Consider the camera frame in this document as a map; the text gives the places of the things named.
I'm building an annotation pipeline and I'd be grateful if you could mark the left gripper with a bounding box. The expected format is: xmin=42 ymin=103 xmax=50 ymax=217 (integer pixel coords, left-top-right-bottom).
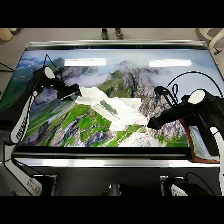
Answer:
xmin=56 ymin=82 xmax=83 ymax=101

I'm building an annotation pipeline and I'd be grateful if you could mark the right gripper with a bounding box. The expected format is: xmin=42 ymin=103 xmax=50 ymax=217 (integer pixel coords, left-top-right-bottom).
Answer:
xmin=146 ymin=113 xmax=168 ymax=131

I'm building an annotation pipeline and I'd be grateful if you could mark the white T-shirt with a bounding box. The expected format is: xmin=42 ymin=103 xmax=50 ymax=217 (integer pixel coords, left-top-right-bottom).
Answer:
xmin=74 ymin=86 xmax=150 ymax=132

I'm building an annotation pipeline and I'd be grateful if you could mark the person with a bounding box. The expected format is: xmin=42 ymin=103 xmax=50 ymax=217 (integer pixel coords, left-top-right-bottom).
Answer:
xmin=100 ymin=27 xmax=125 ymax=41

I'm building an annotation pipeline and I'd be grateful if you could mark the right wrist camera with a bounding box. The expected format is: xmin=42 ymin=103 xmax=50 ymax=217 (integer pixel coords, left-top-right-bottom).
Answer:
xmin=154 ymin=85 xmax=178 ymax=108

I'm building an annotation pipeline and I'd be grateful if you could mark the black cable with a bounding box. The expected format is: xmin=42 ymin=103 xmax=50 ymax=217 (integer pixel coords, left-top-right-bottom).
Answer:
xmin=165 ymin=70 xmax=224 ymax=101

